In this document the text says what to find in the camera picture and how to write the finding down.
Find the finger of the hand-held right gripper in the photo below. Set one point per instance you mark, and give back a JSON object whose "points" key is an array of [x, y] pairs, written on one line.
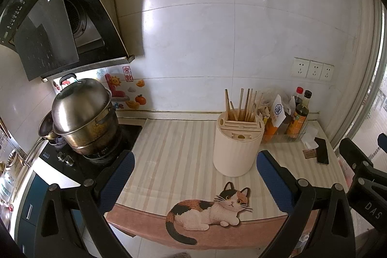
{"points": [[382, 141], [353, 152]]}

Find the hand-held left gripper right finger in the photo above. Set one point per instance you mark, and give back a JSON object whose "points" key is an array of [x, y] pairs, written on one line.
{"points": [[272, 179]]}

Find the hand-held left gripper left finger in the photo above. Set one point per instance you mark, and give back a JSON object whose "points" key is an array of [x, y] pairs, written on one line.
{"points": [[121, 173]]}

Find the cream round utensil holder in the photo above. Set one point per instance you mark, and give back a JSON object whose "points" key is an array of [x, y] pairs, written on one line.
{"points": [[235, 152]]}

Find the bunch of bamboo chopsticks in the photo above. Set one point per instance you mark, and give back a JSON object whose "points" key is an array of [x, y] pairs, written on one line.
{"points": [[241, 103]]}

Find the black smartphone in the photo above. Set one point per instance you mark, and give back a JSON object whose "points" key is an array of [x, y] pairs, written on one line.
{"points": [[322, 150]]}

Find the black gas stove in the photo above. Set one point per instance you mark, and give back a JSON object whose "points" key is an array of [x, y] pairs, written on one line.
{"points": [[127, 132]]}

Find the clear plastic tray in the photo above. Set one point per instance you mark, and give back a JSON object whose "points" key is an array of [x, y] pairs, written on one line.
{"points": [[281, 137]]}

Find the white tissue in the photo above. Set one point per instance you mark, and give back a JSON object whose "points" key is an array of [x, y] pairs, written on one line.
{"points": [[308, 143]]}

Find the steel stockpot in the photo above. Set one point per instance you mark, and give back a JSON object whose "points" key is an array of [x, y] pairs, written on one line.
{"points": [[96, 132]]}

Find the orange bottle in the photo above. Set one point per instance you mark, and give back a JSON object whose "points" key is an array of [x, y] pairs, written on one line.
{"points": [[270, 131]]}

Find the stove knob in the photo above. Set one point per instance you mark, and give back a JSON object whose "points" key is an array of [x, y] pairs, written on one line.
{"points": [[62, 156], [70, 159]]}

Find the striped cat print mat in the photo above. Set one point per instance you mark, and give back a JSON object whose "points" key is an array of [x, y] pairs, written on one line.
{"points": [[175, 149]]}

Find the black cap sauce bottle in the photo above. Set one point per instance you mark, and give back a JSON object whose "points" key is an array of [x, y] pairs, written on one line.
{"points": [[297, 122]]}

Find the white packet with blue logo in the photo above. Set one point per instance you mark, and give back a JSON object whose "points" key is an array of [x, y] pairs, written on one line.
{"points": [[278, 110]]}

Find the red cap sauce bottle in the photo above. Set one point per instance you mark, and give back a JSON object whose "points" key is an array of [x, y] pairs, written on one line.
{"points": [[298, 97]]}

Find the steel pot lid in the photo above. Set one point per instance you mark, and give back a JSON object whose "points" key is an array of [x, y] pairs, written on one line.
{"points": [[78, 103]]}

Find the clear plastic bag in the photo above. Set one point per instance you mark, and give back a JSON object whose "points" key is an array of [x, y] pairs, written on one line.
{"points": [[275, 92]]}

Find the steel frying pan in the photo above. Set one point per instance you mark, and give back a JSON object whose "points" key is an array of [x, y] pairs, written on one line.
{"points": [[45, 126]]}

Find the blue kitchen cabinet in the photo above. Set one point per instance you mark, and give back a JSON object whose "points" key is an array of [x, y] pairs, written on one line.
{"points": [[27, 200]]}

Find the black range hood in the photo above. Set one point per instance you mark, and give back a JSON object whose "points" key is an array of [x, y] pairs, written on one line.
{"points": [[45, 34]]}

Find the grey window frame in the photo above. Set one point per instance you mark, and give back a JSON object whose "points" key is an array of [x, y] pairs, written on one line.
{"points": [[367, 64]]}

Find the white wall outlet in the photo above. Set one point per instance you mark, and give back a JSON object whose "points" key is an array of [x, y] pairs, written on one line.
{"points": [[327, 72], [315, 70], [300, 67]]}

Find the colourful wall stickers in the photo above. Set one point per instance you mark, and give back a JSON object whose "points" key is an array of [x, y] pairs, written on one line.
{"points": [[115, 82]]}

